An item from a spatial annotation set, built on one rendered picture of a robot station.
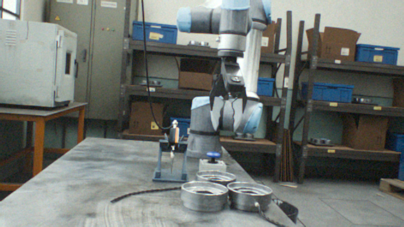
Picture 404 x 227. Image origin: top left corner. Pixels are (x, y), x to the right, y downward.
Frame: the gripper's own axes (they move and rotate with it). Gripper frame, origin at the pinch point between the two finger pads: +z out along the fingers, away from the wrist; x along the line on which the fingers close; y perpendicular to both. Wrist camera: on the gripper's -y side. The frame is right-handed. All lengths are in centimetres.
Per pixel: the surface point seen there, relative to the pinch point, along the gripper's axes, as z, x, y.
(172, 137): 4.9, 13.6, 7.8
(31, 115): 19, 105, 171
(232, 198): 14.0, 0.1, -18.1
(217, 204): 14.5, 4.1, -21.7
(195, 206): 15.5, 8.7, -21.0
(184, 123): 34, -12, 340
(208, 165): 12.0, 2.9, 6.2
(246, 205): 15.1, -2.9, -19.5
